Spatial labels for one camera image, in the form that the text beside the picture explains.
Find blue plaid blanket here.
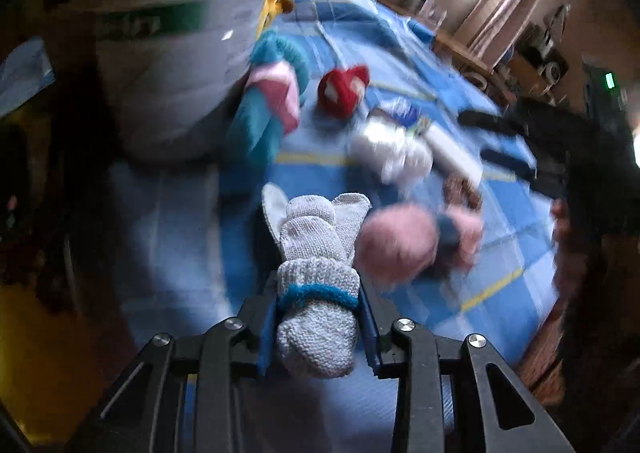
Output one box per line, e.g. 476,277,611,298
70,0,561,453

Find yellow giraffe plush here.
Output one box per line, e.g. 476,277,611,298
257,0,296,31

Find wooden desk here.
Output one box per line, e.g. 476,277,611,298
380,0,566,104

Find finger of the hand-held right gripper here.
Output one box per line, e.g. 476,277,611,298
457,109,526,135
480,147,541,182

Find clear plastic bag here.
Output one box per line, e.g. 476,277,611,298
347,116,436,184

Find grey knitted sock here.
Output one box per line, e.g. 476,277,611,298
261,182,372,379

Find white protein canister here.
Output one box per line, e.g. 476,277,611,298
42,0,288,164

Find person's right hand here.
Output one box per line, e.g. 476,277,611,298
550,198,591,294

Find white foam block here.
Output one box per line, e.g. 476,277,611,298
425,126,486,189

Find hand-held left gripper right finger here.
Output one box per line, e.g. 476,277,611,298
357,283,576,453

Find brown scrunchie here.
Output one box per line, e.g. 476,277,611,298
442,173,483,211

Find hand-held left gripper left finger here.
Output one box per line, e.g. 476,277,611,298
65,295,281,453

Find red sock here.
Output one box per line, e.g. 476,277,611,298
317,64,371,119

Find teal and pink fuzzy sock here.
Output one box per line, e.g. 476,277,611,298
222,30,311,194

